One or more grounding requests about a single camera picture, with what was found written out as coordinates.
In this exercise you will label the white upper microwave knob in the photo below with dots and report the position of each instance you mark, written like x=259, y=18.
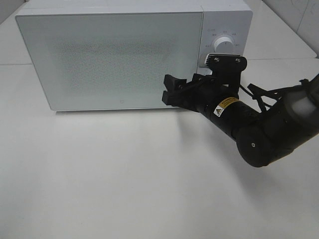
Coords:
x=223, y=44

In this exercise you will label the white microwave door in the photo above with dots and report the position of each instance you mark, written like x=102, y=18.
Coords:
x=110, y=61

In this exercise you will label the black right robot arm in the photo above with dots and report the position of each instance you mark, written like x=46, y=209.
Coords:
x=288, y=117

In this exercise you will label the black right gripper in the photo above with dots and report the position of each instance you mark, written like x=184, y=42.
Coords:
x=201, y=93

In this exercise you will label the white microwave oven body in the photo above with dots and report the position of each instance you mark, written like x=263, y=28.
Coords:
x=230, y=18

